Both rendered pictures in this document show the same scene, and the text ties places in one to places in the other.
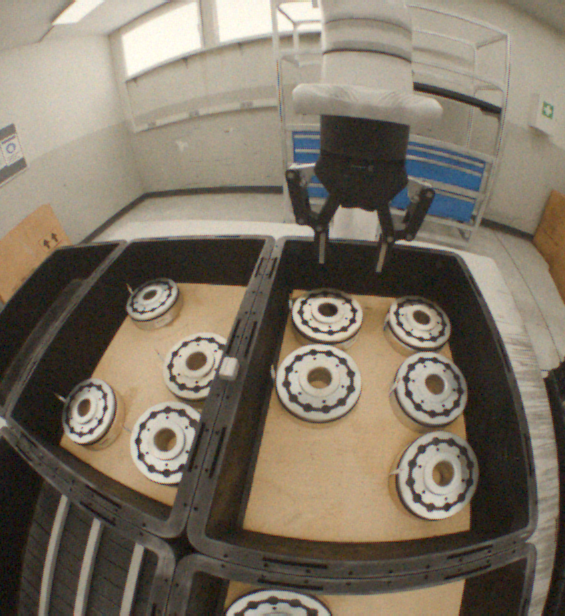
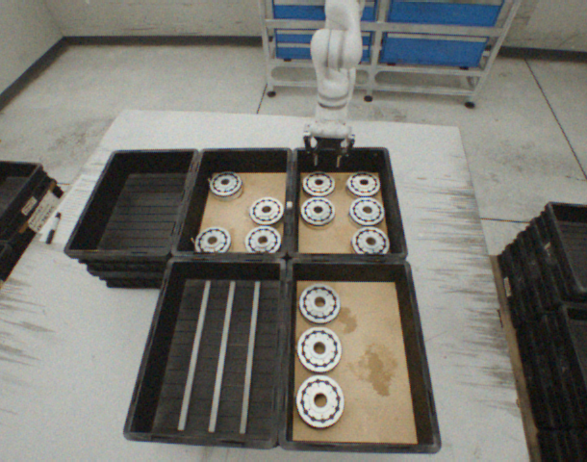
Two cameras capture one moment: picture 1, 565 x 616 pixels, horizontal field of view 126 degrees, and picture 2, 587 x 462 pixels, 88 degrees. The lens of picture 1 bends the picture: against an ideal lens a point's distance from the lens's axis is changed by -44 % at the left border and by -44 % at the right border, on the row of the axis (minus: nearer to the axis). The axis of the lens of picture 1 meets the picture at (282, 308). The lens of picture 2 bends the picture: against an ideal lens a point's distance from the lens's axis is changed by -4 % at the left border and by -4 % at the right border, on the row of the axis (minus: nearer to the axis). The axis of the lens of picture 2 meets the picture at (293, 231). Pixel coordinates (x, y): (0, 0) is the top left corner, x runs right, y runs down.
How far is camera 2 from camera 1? 0.66 m
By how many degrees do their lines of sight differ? 11
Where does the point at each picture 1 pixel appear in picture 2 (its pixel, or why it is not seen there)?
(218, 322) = (267, 192)
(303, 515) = not seen: hidden behind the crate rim
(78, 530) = (216, 303)
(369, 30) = (332, 102)
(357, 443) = (336, 234)
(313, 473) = (320, 245)
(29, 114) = not seen: outside the picture
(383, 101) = (332, 133)
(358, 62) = (327, 112)
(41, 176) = not seen: outside the picture
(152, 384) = (242, 224)
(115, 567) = (243, 310)
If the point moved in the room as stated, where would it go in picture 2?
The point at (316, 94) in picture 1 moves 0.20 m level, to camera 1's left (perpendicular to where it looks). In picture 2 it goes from (316, 132) to (230, 146)
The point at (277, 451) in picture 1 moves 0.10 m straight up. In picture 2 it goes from (305, 240) to (305, 219)
